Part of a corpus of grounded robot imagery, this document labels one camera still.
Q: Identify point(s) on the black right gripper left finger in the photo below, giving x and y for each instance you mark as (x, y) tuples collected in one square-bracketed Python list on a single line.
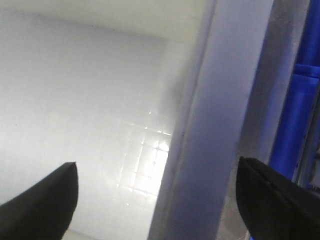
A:
[(45, 210)]

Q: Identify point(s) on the blue bin upper right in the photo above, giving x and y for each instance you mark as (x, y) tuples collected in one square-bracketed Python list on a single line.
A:
[(296, 152)]

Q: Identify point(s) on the white plastic tote bin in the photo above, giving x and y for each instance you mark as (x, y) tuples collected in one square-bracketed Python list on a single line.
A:
[(154, 100)]

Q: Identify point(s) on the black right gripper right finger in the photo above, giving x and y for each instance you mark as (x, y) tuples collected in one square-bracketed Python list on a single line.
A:
[(272, 207)]

